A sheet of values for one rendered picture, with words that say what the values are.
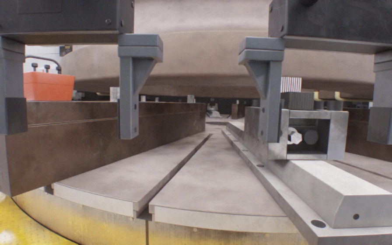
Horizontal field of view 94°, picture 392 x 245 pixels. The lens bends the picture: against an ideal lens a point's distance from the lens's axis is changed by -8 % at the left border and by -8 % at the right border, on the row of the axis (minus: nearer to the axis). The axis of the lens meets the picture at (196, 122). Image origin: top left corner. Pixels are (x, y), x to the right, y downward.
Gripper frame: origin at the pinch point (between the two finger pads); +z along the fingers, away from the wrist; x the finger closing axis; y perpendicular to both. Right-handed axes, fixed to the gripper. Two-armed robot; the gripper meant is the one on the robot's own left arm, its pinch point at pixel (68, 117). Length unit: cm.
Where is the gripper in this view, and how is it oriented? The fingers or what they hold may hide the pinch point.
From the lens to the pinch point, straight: 24.8
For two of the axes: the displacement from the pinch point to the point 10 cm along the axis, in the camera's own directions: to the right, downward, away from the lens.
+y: 0.0, -1.0, 9.9
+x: -10.0, -0.2, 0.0
